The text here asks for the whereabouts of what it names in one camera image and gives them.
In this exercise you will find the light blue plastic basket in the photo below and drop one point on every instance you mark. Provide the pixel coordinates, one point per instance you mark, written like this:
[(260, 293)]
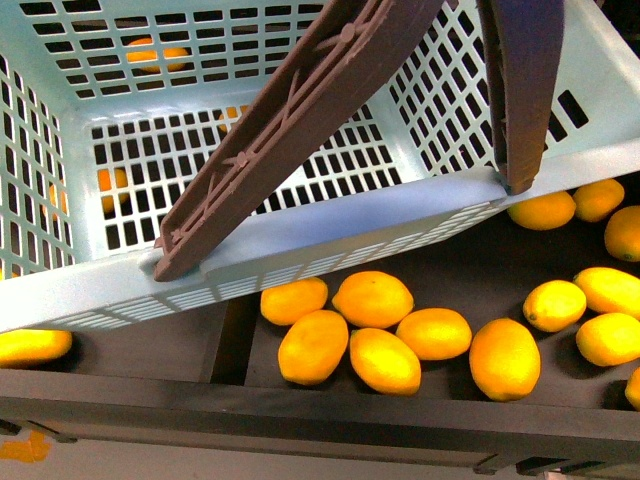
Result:
[(109, 109)]

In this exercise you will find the yellow lemon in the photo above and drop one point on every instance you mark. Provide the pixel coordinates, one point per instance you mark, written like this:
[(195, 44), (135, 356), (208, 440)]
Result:
[(554, 306), (504, 360), (313, 347), (435, 334), (384, 362), (373, 299)]

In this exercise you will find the brown basket handle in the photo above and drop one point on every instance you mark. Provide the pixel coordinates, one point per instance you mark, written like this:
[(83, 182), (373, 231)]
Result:
[(347, 54)]

